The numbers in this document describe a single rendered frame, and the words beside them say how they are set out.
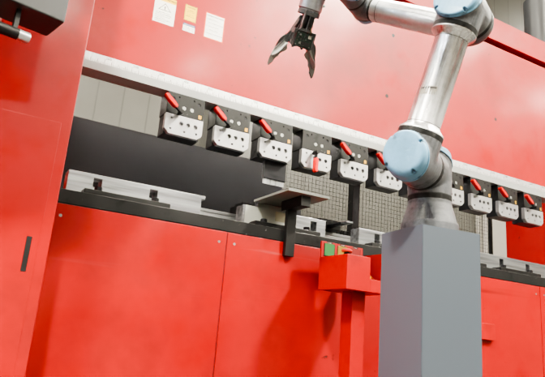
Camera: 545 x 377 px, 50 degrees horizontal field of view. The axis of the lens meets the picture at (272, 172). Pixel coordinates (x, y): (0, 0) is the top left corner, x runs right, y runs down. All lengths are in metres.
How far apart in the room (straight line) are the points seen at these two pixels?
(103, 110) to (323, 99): 2.47
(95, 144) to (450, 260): 1.69
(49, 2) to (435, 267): 1.20
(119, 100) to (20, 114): 2.93
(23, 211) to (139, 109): 3.04
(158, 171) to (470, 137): 1.58
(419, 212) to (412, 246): 0.10
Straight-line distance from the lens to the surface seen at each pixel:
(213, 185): 2.83
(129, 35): 2.28
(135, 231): 1.97
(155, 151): 2.75
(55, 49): 1.96
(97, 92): 4.75
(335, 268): 2.09
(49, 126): 1.87
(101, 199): 1.96
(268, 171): 2.38
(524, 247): 4.16
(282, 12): 2.64
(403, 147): 1.47
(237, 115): 2.34
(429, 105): 1.52
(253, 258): 2.13
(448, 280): 1.52
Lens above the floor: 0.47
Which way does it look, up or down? 16 degrees up
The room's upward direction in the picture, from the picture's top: 5 degrees clockwise
